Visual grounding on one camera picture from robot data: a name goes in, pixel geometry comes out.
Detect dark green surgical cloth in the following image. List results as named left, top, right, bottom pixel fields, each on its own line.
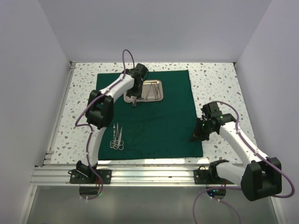
left=98, top=70, right=203, bottom=161

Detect steel hemostat clamp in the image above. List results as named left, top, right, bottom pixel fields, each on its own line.
left=113, top=123, right=119, bottom=149

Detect steel surgical scissors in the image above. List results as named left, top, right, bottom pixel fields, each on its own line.
left=110, top=124, right=116, bottom=148

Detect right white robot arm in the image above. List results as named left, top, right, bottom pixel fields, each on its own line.
left=190, top=101, right=282, bottom=201

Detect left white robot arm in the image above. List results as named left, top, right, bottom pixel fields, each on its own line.
left=75, top=63, right=149, bottom=183

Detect stainless steel tray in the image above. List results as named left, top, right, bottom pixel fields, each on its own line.
left=123, top=79, right=164, bottom=103

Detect steel forceps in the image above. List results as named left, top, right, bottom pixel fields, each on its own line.
left=152, top=84, right=161, bottom=100

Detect steel tweezers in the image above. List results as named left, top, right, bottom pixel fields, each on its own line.
left=142, top=83, right=152, bottom=100

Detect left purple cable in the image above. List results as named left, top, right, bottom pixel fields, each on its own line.
left=74, top=49, right=136, bottom=200

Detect purple cable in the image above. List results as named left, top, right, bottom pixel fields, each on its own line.
left=192, top=100, right=295, bottom=224
left=74, top=49, right=136, bottom=200

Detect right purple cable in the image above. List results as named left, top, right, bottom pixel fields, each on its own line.
left=192, top=100, right=295, bottom=224

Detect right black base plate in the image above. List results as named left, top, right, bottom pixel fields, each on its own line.
left=193, top=166, right=233, bottom=185

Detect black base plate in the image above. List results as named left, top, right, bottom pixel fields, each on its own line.
left=68, top=163, right=112, bottom=184
left=193, top=166, right=233, bottom=185

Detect aluminium front rail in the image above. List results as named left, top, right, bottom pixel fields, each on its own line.
left=29, top=165, right=278, bottom=187

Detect aluminium rail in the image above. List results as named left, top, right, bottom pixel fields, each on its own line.
left=29, top=165, right=278, bottom=187
left=42, top=61, right=77, bottom=166

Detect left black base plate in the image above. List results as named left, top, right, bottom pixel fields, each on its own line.
left=68, top=163, right=112, bottom=184

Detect aluminium left side rail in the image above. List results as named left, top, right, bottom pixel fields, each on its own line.
left=42, top=61, right=77, bottom=166

